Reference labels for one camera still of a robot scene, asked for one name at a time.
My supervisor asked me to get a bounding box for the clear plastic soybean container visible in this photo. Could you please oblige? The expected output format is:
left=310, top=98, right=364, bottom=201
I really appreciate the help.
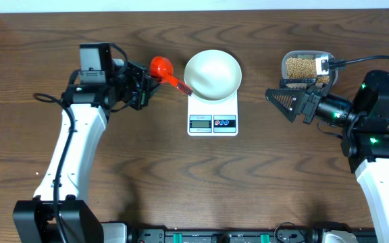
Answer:
left=281, top=51, right=334, bottom=87

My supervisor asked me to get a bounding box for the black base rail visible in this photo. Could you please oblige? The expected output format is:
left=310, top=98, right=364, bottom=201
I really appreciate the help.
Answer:
left=126, top=227, right=378, bottom=243

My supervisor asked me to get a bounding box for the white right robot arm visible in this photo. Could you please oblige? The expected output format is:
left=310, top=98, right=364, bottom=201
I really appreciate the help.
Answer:
left=265, top=70, right=389, bottom=242

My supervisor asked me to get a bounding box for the cream ceramic bowl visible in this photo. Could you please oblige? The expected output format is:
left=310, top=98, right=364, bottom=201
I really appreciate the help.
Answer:
left=184, top=49, right=242, bottom=102

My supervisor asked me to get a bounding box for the red measuring scoop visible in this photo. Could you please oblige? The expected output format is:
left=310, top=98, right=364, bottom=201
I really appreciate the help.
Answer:
left=150, top=56, right=193, bottom=96

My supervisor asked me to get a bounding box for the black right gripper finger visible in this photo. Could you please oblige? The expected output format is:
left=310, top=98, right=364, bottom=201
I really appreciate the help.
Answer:
left=280, top=78, right=317, bottom=89
left=265, top=88, right=306, bottom=122

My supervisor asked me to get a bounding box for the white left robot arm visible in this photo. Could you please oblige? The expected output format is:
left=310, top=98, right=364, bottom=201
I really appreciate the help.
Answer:
left=13, top=43, right=159, bottom=242

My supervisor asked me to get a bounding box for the white digital kitchen scale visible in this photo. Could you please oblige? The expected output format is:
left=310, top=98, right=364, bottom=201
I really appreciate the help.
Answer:
left=186, top=92, right=238, bottom=136

